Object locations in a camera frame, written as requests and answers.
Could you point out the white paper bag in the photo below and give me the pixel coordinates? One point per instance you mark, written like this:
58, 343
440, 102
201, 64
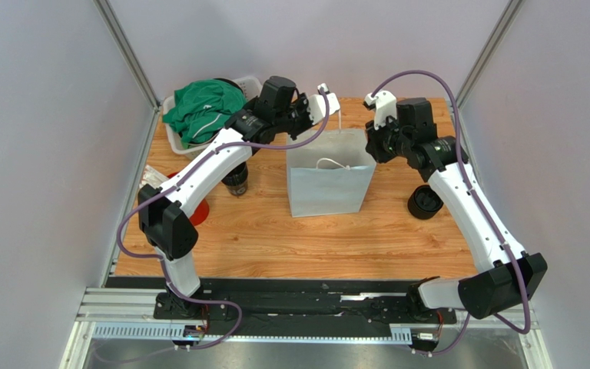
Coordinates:
330, 175

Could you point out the red cup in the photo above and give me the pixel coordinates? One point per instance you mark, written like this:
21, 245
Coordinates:
200, 212

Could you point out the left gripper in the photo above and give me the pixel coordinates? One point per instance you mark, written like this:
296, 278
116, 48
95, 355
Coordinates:
302, 103

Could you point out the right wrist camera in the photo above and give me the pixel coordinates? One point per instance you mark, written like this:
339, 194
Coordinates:
383, 104

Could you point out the green cloth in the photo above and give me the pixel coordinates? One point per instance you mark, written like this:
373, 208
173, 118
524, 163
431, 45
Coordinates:
202, 108

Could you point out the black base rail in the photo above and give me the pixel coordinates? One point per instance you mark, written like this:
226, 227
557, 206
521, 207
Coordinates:
298, 307

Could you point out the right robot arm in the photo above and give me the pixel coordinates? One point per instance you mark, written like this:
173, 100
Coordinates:
506, 271

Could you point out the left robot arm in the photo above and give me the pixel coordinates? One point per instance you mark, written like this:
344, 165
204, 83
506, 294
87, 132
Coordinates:
164, 212

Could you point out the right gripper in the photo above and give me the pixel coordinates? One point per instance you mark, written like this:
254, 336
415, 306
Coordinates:
376, 141

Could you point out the black cup stack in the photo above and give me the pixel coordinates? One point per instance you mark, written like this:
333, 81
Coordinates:
236, 180

